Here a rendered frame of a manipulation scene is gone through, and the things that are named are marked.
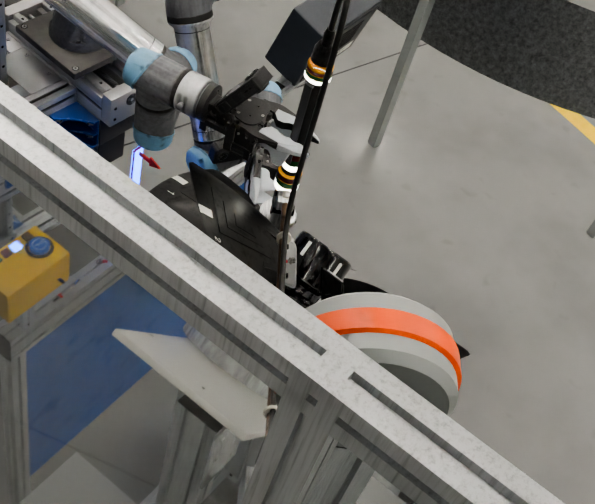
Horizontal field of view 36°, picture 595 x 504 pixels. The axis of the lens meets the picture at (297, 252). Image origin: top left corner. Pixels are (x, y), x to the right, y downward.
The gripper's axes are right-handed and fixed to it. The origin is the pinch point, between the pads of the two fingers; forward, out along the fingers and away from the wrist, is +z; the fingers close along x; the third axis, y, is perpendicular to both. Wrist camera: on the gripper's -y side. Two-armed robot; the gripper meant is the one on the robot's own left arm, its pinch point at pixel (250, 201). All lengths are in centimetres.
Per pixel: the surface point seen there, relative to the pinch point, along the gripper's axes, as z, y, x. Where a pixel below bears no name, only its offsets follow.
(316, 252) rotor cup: 17.7, 10.9, -8.9
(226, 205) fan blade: 21.2, -9.0, -19.9
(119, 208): 84, -30, -84
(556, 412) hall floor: -33, 137, 104
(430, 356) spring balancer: 86, -3, -77
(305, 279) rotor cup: 21.6, 10.0, -5.3
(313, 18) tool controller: -56, 11, -7
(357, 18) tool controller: -63, 23, -7
